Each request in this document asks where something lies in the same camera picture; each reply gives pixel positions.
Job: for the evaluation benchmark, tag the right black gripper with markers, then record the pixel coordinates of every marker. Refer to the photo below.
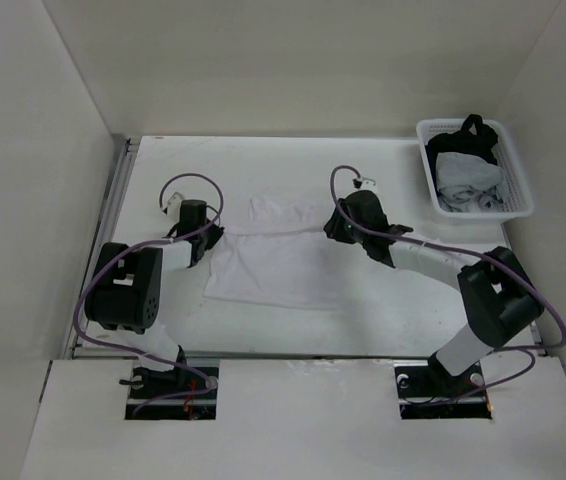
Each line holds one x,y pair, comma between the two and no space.
333,230

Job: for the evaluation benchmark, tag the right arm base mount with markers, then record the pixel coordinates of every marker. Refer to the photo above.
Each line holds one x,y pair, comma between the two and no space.
424,396

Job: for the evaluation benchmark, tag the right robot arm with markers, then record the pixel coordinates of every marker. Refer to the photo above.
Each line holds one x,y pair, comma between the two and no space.
497,308

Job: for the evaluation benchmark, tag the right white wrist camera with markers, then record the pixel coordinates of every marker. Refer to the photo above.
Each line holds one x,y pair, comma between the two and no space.
365,184

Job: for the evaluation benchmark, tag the grey tank top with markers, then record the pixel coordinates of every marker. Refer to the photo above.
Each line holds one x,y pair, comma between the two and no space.
468,184

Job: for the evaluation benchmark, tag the aluminium table frame rail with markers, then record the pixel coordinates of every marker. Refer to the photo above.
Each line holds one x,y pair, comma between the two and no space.
124,155

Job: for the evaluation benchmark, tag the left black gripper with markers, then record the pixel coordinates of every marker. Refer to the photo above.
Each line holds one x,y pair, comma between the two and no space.
216,234

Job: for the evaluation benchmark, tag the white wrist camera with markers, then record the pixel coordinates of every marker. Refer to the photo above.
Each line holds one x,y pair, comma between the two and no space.
172,205
365,184

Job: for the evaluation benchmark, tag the white tank top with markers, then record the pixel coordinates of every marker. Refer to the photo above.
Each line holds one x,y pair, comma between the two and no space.
281,257

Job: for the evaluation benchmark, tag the black tank top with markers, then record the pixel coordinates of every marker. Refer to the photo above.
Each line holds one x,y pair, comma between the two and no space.
473,138

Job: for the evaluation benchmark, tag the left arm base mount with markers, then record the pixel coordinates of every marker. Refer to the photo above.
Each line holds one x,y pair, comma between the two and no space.
173,394

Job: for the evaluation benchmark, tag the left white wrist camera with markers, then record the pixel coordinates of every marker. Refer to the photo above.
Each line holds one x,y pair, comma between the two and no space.
172,205

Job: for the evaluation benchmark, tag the white plastic basket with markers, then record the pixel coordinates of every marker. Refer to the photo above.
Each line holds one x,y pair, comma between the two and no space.
519,200

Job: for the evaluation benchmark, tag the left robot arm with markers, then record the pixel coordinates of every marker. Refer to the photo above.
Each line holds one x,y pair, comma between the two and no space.
124,292

